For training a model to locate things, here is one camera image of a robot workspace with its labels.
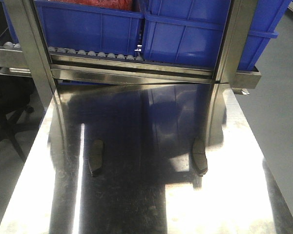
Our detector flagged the right blue plastic bin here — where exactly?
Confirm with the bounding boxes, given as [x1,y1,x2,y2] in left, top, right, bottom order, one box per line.
[142,0,290,71]

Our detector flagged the brake pad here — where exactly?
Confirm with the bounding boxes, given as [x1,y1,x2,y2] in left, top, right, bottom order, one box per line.
[191,137,208,176]
[88,139,105,177]

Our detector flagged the stainless steel rack frame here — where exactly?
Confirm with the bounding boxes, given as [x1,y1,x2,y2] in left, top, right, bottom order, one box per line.
[0,0,262,102]

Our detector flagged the blue plastic bin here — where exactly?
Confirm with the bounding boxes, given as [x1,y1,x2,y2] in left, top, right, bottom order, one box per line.
[4,0,145,59]
[142,0,290,71]

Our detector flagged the left blue plastic bin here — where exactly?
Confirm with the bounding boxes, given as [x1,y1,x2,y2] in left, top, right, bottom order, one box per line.
[4,0,145,59]

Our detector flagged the black office chair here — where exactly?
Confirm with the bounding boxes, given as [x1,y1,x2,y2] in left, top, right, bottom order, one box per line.
[0,76,38,161]

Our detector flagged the red bagged parts in bin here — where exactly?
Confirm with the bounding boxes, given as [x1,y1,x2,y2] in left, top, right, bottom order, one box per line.
[75,0,133,12]

